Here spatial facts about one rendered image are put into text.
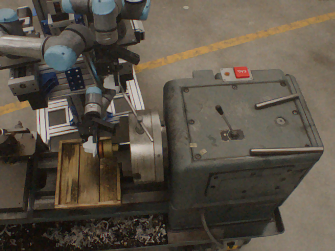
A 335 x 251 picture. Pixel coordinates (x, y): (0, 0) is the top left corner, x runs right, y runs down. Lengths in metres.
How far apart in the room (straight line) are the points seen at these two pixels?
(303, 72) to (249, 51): 0.57
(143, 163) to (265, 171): 0.48
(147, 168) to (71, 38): 0.60
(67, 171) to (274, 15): 3.09
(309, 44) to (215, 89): 2.52
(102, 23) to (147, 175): 0.61
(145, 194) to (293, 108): 0.76
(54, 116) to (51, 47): 1.42
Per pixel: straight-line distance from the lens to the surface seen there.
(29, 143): 1.64
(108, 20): 1.15
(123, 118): 1.39
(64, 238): 1.91
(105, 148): 1.41
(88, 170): 1.64
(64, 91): 2.00
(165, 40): 3.54
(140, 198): 1.57
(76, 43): 1.40
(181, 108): 1.34
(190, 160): 1.21
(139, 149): 1.29
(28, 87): 1.79
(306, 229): 2.63
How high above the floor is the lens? 2.32
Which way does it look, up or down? 56 degrees down
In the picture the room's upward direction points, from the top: straight up
